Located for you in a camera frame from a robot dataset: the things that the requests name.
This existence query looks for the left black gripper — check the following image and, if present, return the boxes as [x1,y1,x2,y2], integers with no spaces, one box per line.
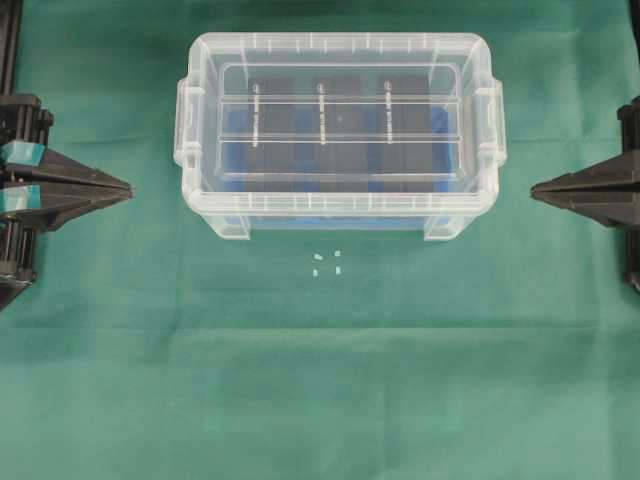
[1,94,133,280]

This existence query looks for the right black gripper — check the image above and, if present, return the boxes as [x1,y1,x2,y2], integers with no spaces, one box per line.
[531,96,639,291]

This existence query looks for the clear plastic box lid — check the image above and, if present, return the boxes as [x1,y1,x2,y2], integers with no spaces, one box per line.
[172,31,508,211]

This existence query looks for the right black slim box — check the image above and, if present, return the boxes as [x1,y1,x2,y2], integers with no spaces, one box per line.
[368,75,433,193]

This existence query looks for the black slim box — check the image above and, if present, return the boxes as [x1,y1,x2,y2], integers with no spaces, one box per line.
[311,70,367,193]
[368,75,433,193]
[244,76,295,192]

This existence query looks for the clear plastic storage box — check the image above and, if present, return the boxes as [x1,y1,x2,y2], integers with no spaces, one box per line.
[172,31,508,243]

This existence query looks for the left black slim box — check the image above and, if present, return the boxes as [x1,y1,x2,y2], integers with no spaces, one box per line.
[244,76,295,192]

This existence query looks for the middle black slim box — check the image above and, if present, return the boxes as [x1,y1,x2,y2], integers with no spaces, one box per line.
[311,70,367,193]

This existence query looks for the blue foam insert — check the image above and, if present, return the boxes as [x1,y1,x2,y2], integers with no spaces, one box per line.
[220,104,458,230]

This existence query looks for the black frame rail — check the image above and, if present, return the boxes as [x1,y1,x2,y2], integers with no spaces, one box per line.
[0,0,23,95]

